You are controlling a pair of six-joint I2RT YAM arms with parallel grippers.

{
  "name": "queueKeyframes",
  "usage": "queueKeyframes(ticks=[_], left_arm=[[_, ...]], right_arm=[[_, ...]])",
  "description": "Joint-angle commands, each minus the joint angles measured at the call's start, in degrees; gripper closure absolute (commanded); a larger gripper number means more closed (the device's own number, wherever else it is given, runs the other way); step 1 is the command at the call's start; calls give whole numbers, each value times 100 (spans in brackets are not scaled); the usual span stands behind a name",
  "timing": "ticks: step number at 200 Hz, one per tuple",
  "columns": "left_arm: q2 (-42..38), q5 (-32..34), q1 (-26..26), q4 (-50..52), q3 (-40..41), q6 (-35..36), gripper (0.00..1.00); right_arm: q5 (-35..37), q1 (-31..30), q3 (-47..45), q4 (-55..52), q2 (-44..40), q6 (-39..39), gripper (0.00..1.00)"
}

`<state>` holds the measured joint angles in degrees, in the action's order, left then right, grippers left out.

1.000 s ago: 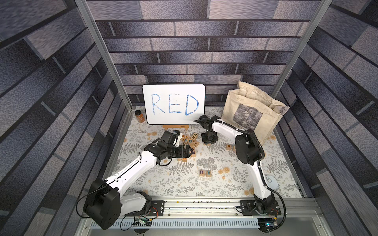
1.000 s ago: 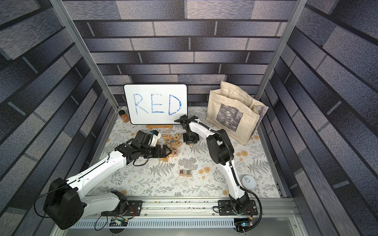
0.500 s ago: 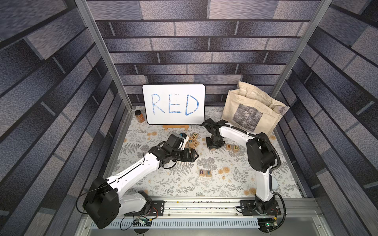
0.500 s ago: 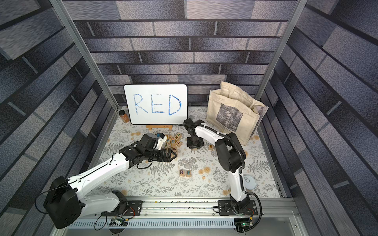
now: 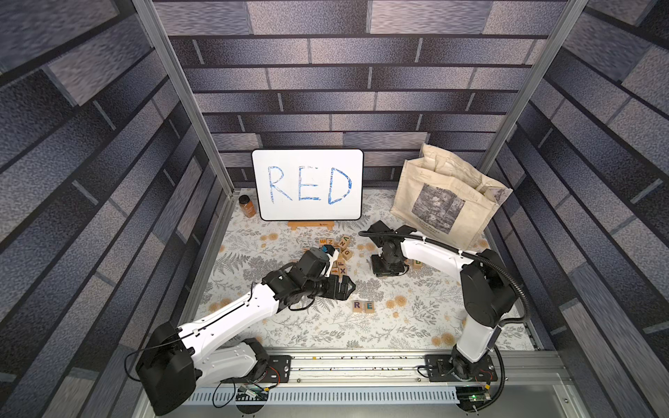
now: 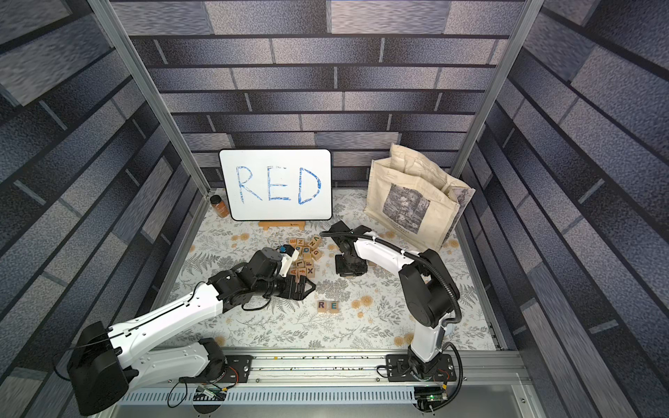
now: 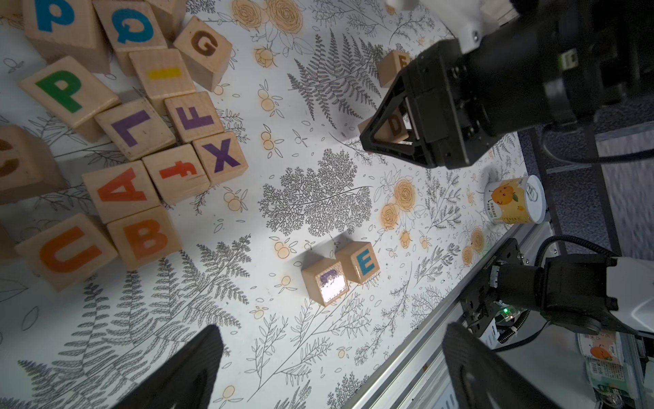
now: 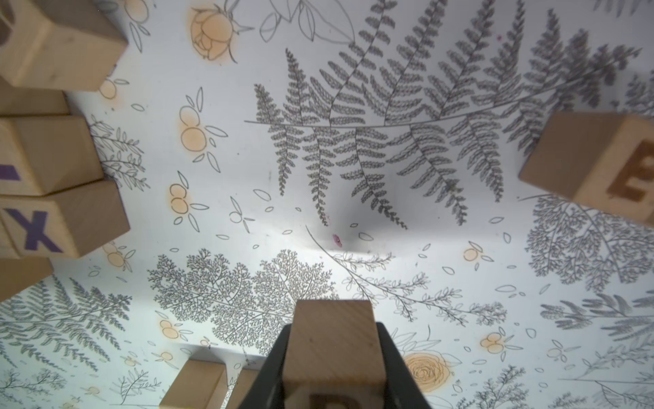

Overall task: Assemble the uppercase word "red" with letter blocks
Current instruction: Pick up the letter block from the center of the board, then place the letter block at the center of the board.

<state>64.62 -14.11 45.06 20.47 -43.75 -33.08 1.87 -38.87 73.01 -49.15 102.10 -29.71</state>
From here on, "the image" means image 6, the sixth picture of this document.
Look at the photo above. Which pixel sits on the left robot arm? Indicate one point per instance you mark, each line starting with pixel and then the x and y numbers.
pixel 108 362

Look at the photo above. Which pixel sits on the wooden R letter block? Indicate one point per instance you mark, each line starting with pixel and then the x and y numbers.
pixel 322 307

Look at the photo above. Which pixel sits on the beige canvas tote bag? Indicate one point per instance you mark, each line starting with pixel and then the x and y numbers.
pixel 414 197

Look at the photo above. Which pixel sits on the floral patterned table mat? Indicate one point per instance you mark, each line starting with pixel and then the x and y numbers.
pixel 373 311

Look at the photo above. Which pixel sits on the white dry-erase board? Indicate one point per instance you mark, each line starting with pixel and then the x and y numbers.
pixel 278 184

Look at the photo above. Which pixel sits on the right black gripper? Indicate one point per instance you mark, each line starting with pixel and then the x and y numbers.
pixel 347 259

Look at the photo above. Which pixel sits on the wooden E letter block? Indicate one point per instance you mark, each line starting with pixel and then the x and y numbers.
pixel 333 307

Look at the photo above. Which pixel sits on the circuit board left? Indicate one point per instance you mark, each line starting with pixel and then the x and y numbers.
pixel 210 393

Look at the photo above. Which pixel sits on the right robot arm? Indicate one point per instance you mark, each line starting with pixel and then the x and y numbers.
pixel 430 293

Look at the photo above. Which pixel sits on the green circuit board right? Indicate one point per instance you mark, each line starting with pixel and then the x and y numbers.
pixel 430 399

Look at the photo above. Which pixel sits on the wooden board stand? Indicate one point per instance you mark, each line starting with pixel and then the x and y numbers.
pixel 266 225

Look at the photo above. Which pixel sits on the amber spice jar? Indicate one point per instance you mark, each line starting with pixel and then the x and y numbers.
pixel 219 206

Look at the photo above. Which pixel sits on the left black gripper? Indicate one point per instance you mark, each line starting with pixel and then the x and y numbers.
pixel 293 294

